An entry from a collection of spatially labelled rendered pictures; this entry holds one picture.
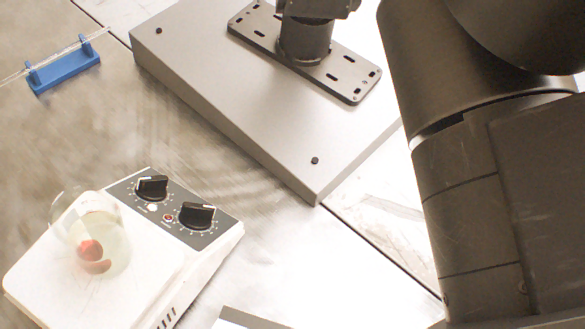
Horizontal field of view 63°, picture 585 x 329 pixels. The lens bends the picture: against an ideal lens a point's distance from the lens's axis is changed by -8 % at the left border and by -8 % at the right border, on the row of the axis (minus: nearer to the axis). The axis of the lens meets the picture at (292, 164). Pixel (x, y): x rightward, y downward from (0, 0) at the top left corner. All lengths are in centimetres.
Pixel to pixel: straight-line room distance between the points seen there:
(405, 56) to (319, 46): 46
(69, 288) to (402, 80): 35
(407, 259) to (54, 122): 45
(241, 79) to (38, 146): 26
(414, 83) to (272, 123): 44
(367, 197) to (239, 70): 21
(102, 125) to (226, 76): 16
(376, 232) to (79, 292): 31
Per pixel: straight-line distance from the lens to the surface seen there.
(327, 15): 55
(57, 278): 46
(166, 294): 45
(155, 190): 52
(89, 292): 45
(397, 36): 16
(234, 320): 51
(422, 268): 56
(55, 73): 72
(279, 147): 57
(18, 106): 72
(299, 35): 60
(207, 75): 63
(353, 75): 63
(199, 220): 50
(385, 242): 56
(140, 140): 63
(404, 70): 16
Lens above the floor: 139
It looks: 55 degrees down
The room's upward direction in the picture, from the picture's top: 6 degrees clockwise
